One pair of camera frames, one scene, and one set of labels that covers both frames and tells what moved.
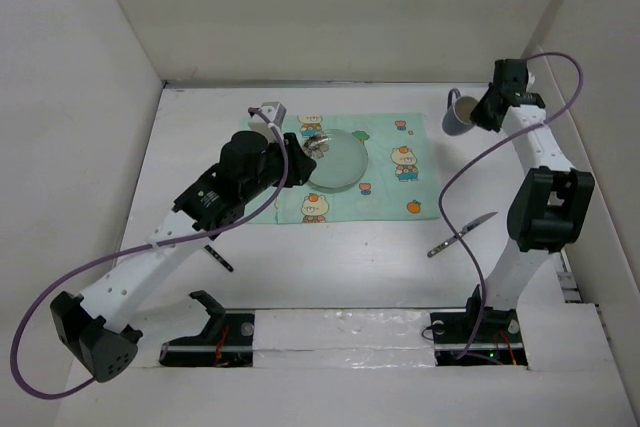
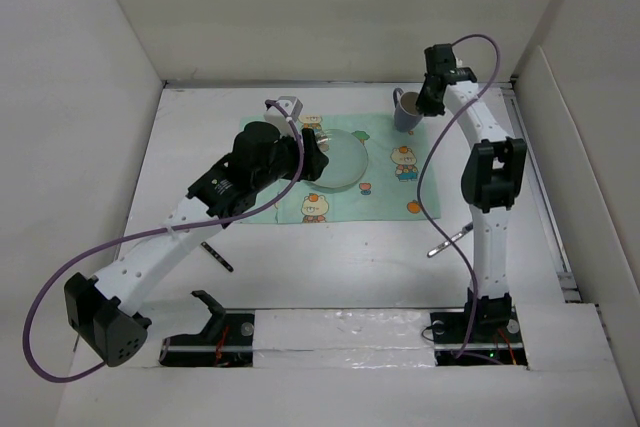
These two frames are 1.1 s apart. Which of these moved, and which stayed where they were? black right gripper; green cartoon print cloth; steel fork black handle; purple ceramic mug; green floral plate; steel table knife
Moved: purple ceramic mug; black right gripper
Stayed: steel table knife; steel fork black handle; green cartoon print cloth; green floral plate
